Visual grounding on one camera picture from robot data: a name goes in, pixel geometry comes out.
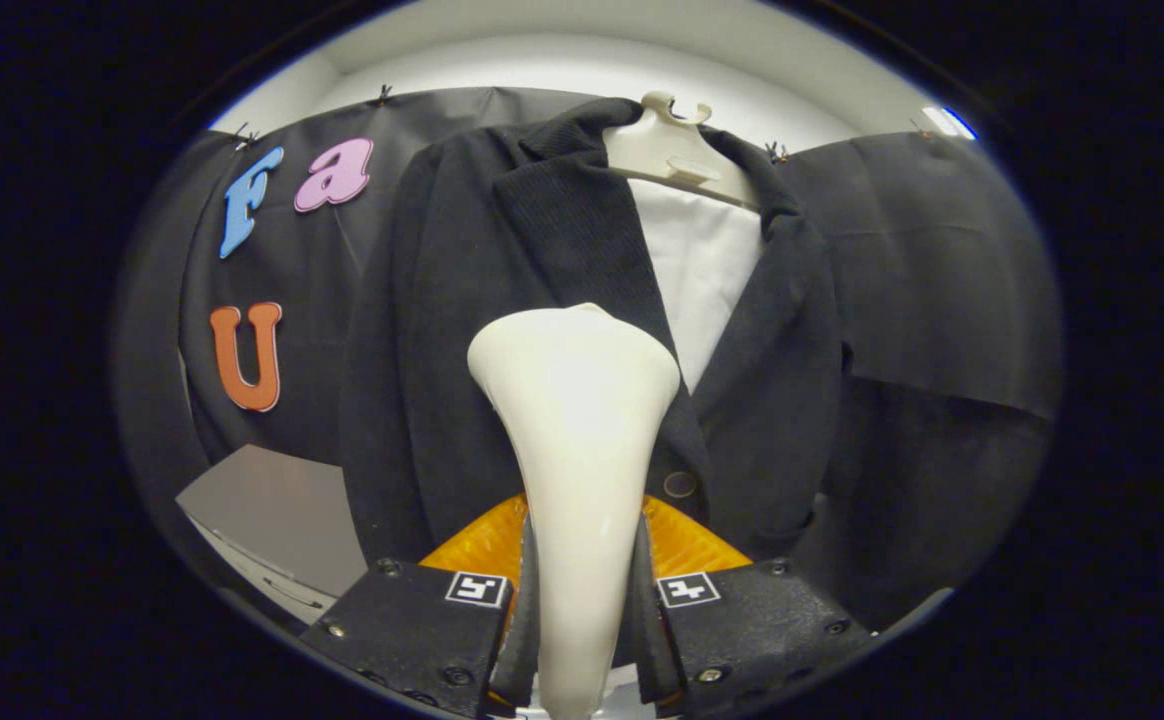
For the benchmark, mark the row of small cloth clips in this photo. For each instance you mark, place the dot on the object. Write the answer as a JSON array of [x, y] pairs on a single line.
[[774, 152]]

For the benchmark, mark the grey cabinet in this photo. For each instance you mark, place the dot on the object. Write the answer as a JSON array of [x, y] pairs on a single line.
[[262, 500]]

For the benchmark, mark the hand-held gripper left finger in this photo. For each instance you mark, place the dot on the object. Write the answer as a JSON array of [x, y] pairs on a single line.
[[528, 640]]

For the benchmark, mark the white garment steamer head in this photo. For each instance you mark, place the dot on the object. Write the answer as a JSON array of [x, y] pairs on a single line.
[[582, 450]]

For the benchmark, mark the white clothes hanger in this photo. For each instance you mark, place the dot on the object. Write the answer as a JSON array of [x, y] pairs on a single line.
[[662, 150]]

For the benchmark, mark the white shirt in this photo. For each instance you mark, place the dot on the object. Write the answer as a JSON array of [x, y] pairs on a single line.
[[702, 270]]

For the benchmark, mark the black jacket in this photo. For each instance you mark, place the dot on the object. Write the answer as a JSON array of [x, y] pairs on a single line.
[[442, 350]]

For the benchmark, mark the black backdrop cloth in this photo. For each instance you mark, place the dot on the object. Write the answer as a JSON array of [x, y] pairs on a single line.
[[942, 250]]

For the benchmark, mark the ceiling light panel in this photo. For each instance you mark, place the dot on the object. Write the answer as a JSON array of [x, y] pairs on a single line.
[[947, 122]]

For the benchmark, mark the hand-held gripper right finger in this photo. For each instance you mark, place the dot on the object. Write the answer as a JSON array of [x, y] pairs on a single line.
[[642, 640]]

